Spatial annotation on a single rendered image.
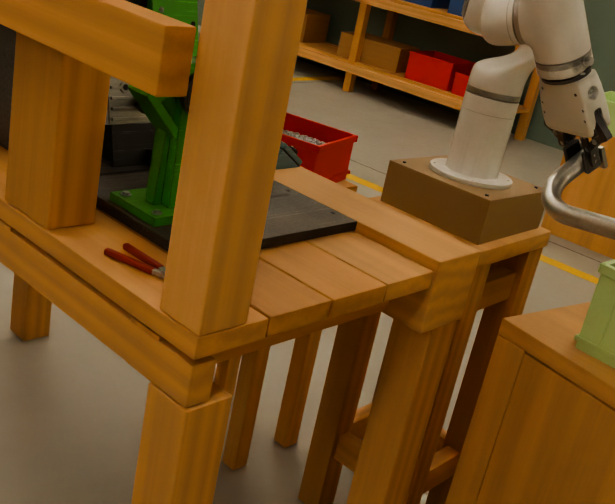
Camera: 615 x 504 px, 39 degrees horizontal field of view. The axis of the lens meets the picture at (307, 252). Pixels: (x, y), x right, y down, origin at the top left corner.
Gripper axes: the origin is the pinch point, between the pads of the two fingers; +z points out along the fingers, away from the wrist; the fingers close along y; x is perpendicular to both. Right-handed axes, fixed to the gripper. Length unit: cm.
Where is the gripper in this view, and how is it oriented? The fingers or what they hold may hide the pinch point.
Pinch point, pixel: (581, 156)
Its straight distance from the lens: 149.1
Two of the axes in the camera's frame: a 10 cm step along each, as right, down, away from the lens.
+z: 3.2, 8.0, 5.1
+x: -7.9, 5.3, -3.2
